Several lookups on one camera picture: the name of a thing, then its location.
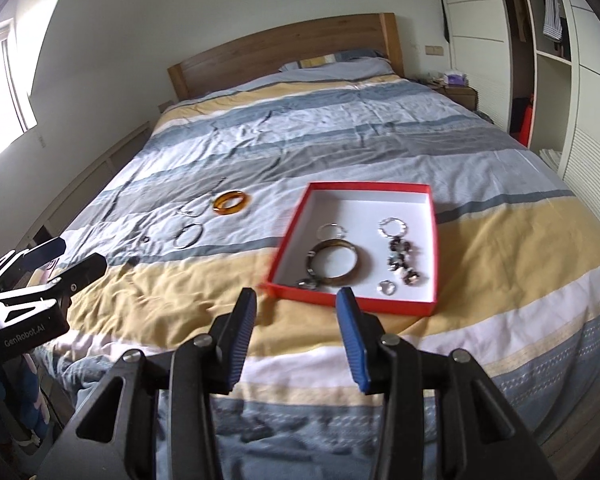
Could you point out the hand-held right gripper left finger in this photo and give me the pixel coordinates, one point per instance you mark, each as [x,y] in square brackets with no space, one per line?
[240,330]

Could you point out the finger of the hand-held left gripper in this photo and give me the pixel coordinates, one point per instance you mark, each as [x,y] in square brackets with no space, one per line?
[35,252]
[77,272]

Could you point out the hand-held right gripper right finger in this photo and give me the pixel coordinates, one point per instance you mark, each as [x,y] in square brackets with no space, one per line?
[352,340]

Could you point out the brown tortoiseshell bangle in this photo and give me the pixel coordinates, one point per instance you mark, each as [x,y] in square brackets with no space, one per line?
[332,260]

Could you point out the red cardboard box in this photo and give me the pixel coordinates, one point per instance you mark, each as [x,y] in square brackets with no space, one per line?
[375,210]

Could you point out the blue patterned cloth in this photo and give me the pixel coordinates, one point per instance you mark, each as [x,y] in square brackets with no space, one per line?
[15,405]

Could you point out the thin silver bangle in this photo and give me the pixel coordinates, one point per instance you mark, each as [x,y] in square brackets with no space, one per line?
[189,235]

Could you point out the orange amber bangle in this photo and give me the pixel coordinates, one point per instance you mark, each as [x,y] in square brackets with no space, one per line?
[231,202]

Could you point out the window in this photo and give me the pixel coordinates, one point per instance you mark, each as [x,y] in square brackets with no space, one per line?
[2,85]

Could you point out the bed with striped duvet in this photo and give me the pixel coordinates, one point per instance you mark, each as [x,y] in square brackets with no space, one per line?
[330,135]

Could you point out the wooden nightstand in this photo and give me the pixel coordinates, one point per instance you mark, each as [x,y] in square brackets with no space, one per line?
[457,95]

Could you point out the grey striped pillow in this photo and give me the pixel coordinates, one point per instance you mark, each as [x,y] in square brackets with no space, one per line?
[340,62]

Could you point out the wooden headboard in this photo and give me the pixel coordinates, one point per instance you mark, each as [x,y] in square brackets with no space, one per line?
[280,55]

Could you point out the red object in wardrobe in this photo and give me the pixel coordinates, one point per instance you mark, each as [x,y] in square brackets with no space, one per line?
[525,120]

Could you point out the purple tissue box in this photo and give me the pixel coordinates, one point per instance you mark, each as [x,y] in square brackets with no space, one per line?
[455,78]

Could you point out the white wardrobe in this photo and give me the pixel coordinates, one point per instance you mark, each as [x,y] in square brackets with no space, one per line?
[535,35]

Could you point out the hanging striped clothing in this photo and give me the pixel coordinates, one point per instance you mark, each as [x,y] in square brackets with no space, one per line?
[552,0]

